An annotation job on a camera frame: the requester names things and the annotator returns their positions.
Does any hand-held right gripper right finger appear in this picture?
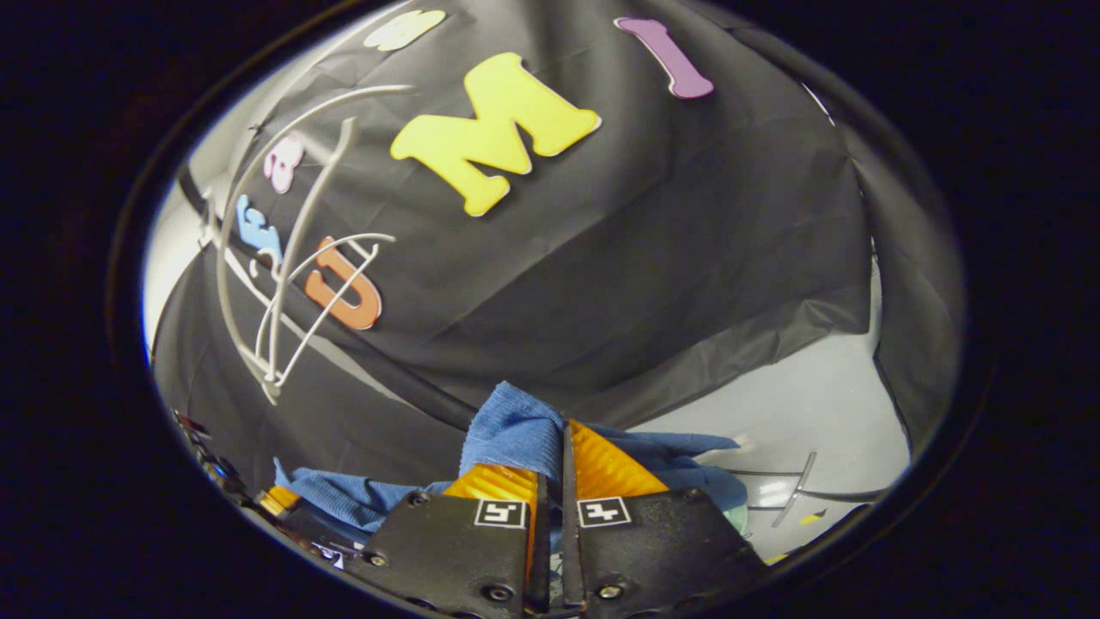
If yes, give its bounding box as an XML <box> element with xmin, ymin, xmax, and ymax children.
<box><xmin>560</xmin><ymin>420</ymin><xmax>770</xmax><ymax>616</ymax></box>

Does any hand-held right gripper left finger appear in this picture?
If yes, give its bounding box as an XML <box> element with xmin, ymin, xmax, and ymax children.
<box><xmin>361</xmin><ymin>464</ymin><xmax>551</xmax><ymax>619</ymax></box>

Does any blue corduroy jacket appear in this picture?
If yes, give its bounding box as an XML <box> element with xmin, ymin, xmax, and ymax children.
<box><xmin>273</xmin><ymin>381</ymin><xmax>749</xmax><ymax>551</ymax></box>

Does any mint green laundry hamper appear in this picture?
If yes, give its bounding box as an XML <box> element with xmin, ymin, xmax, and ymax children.
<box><xmin>720</xmin><ymin>481</ymin><xmax>751</xmax><ymax>536</ymax></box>

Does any white plastic hanger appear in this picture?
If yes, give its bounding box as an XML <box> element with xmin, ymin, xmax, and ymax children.
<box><xmin>254</xmin><ymin>232</ymin><xmax>398</xmax><ymax>388</ymax></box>
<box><xmin>205</xmin><ymin>84</ymin><xmax>413</xmax><ymax>405</ymax></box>

